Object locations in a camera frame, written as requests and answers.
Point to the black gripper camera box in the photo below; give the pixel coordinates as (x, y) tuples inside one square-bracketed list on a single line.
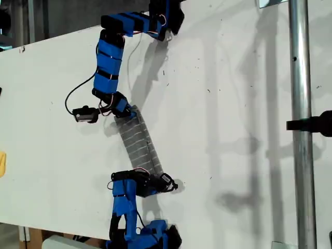
[(166, 181), (84, 115)]

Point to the yellow object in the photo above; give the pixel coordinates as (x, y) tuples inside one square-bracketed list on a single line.
[(2, 164)]

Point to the black post clamp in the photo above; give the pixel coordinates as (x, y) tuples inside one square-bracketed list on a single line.
[(311, 124)]

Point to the grey striped towel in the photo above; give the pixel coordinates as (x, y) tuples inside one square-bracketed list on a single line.
[(140, 140)]

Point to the steel post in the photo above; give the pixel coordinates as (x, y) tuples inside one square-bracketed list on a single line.
[(301, 77)]

